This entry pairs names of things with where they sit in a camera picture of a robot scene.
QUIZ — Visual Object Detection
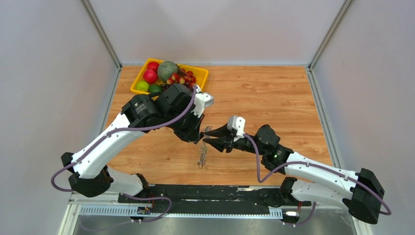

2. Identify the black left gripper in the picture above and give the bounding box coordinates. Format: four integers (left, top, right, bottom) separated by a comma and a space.
163, 105, 205, 142

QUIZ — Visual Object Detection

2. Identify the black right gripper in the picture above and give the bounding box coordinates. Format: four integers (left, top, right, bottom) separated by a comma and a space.
203, 122, 266, 157

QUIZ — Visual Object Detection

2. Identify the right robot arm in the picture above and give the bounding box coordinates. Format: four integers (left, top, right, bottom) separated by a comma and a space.
203, 124, 391, 224

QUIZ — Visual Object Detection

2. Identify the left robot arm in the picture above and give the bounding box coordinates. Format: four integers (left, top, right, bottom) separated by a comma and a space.
61, 84, 214, 203

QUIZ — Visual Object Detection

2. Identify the dark purple grape bunch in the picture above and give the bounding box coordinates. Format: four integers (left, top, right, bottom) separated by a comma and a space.
160, 84, 174, 91

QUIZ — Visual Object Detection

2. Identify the red grape bunch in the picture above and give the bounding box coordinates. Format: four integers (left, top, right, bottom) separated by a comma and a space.
165, 69, 197, 88

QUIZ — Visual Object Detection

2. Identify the dark green lime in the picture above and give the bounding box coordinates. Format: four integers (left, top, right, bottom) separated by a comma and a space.
148, 84, 163, 93

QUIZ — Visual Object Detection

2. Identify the yellow plastic fruit tray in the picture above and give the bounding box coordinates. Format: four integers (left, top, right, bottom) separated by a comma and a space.
130, 58, 208, 94

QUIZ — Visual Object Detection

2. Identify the light green apple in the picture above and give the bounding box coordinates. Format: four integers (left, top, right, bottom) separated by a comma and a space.
135, 80, 150, 92

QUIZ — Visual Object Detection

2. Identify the green melon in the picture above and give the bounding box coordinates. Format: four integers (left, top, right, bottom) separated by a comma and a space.
157, 61, 180, 83

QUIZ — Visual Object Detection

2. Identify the red apple lower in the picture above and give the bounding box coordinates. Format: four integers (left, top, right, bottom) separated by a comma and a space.
143, 69, 158, 84

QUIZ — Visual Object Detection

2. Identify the red apple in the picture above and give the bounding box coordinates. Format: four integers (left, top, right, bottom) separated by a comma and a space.
143, 69, 158, 84
147, 61, 160, 73

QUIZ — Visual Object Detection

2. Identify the red apple upper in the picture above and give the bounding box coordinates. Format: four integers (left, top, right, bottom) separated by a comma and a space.
147, 61, 160, 73

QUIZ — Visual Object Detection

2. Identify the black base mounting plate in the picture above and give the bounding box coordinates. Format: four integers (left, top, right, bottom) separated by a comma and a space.
138, 184, 299, 208

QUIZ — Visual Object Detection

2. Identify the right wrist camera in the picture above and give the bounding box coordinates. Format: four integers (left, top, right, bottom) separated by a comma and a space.
227, 116, 246, 142

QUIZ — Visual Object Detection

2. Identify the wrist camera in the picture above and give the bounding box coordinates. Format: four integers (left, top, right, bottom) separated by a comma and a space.
191, 85, 214, 118
227, 116, 246, 142

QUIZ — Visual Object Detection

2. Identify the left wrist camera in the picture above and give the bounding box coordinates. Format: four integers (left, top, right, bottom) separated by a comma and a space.
191, 85, 214, 118

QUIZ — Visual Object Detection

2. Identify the aluminium frame rail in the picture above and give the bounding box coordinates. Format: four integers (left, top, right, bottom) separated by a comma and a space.
66, 191, 365, 219

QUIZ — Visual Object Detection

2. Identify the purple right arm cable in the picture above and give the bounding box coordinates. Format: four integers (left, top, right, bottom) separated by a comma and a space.
244, 133, 392, 227

